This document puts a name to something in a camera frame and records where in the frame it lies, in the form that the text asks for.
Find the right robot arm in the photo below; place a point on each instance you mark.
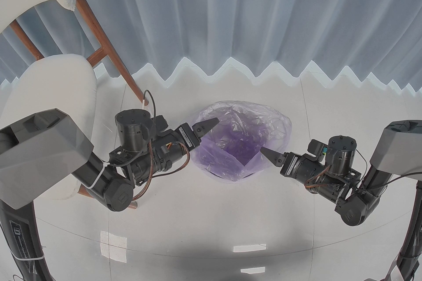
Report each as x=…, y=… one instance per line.
x=395, y=148

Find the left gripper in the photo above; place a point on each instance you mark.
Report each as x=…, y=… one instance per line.
x=178, y=151

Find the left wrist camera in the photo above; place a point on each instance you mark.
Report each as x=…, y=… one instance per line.
x=161, y=123

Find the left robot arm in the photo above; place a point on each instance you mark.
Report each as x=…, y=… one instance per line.
x=43, y=154

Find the purple plastic bag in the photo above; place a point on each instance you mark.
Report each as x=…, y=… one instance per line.
x=250, y=128

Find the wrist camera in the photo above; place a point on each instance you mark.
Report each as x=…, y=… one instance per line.
x=161, y=123
x=315, y=148

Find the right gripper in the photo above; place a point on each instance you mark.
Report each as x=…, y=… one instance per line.
x=303, y=171

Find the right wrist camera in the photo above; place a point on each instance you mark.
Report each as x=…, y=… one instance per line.
x=315, y=148

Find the white cushioned wooden chair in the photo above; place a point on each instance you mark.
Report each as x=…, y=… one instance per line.
x=49, y=82

